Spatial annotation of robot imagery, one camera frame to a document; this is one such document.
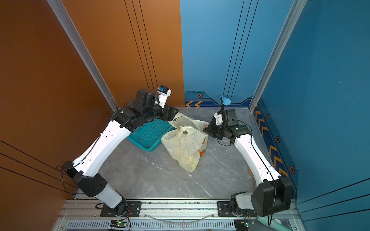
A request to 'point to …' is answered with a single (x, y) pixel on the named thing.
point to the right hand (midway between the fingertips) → (204, 129)
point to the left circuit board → (118, 223)
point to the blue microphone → (226, 101)
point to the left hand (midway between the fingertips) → (174, 106)
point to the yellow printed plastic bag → (185, 140)
